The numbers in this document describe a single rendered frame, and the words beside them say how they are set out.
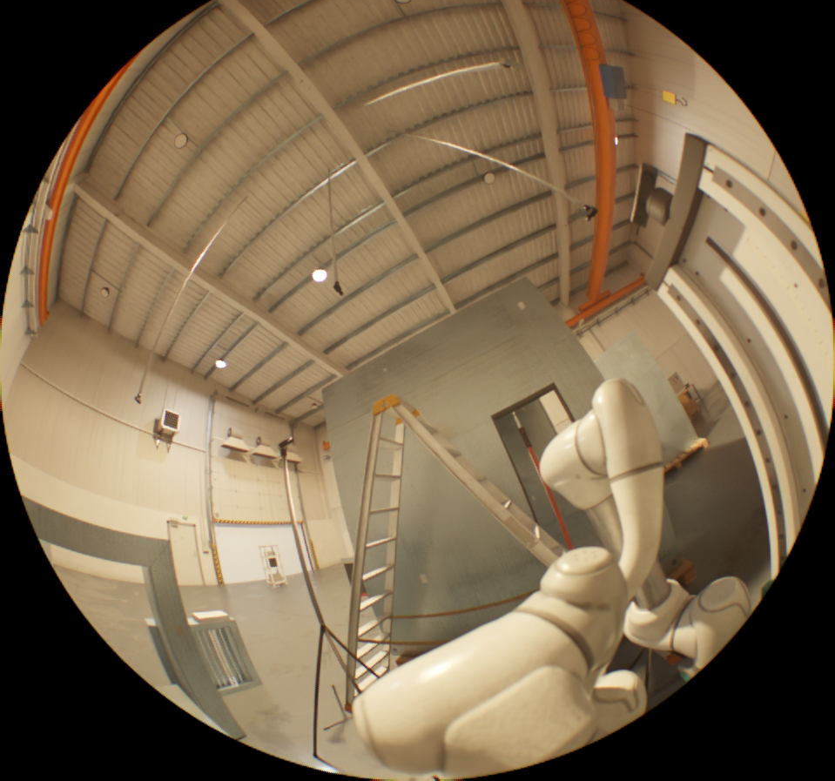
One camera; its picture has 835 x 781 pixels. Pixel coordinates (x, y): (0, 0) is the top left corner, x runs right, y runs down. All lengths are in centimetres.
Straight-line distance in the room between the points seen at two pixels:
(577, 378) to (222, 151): 731
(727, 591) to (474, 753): 61
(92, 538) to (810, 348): 249
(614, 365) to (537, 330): 400
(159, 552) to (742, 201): 244
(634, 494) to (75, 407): 1066
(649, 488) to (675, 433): 574
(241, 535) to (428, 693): 1096
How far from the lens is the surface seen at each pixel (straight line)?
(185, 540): 1010
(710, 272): 59
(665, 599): 81
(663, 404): 612
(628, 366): 613
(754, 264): 55
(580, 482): 55
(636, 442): 45
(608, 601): 32
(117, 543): 197
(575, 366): 219
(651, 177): 57
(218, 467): 1094
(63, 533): 200
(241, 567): 1105
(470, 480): 132
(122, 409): 1049
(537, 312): 242
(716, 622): 75
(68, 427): 1025
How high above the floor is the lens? 158
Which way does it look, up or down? 33 degrees up
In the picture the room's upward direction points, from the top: 20 degrees counter-clockwise
